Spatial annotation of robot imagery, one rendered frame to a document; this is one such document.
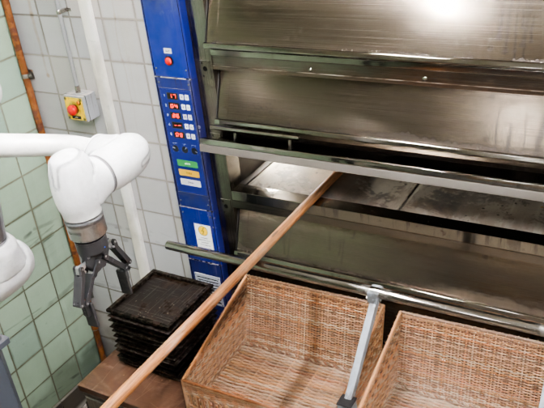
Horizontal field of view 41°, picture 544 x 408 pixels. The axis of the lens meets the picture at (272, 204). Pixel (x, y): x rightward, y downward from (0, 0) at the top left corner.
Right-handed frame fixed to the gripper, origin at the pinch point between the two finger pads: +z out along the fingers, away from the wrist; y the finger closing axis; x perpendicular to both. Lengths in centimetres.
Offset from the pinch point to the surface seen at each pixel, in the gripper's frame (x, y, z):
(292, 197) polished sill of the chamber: 7, -88, 16
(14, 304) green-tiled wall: -110, -54, 62
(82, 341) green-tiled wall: -110, -81, 102
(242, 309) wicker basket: -14, -75, 60
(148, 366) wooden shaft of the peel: 11.0, 4.2, 13.2
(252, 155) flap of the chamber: 4, -71, -7
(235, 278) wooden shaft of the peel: 13.5, -35.4, 13.7
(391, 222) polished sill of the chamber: 44, -83, 19
